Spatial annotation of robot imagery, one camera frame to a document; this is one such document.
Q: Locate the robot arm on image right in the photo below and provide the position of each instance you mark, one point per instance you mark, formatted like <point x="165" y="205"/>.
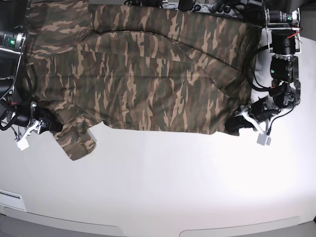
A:
<point x="282" y="24"/>

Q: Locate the white label plate on table edge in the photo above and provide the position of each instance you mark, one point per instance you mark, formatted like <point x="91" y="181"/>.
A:
<point x="12" y="200"/>

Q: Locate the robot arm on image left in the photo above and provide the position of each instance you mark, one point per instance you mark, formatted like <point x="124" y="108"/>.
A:
<point x="15" y="83"/>

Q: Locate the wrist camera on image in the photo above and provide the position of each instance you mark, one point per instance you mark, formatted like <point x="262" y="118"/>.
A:
<point x="264" y="139"/>
<point x="22" y="144"/>

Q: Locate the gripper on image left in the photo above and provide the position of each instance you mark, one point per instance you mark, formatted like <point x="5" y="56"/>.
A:
<point x="35" y="118"/>

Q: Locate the camouflage T-shirt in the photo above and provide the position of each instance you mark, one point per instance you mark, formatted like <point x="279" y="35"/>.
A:
<point x="140" y="68"/>

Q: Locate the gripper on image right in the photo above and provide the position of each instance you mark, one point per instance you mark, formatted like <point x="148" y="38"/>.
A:
<point x="251" y="115"/>

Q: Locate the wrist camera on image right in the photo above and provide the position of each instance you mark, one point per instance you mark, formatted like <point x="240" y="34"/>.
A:
<point x="264" y="139"/>

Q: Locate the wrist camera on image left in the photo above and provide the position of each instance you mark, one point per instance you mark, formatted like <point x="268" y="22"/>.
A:
<point x="22" y="144"/>

